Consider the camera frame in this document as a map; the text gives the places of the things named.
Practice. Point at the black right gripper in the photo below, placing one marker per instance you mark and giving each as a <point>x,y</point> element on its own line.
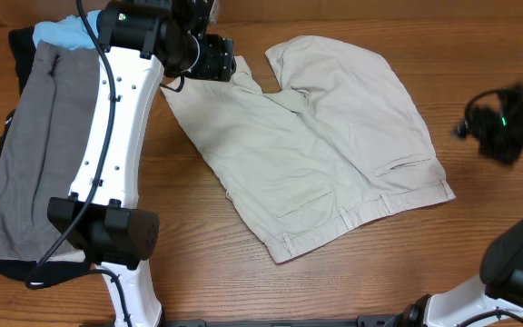
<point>478,129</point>

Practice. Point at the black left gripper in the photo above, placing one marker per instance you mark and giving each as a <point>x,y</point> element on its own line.
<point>218,55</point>

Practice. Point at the beige cotton shorts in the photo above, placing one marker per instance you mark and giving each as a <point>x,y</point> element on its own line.
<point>341,144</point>

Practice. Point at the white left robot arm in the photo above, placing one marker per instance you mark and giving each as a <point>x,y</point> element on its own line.
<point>139,44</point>

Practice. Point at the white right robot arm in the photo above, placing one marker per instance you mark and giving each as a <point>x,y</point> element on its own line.
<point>496,293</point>

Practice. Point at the light blue garment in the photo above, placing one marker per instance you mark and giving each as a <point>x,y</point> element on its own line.
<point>68,33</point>

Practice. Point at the grey shorts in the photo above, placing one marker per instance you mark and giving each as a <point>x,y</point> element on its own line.
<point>44,147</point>

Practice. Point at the black garment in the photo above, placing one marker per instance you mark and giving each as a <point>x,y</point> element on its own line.
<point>23,50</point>

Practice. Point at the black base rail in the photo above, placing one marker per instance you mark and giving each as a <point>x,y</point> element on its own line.
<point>360,321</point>

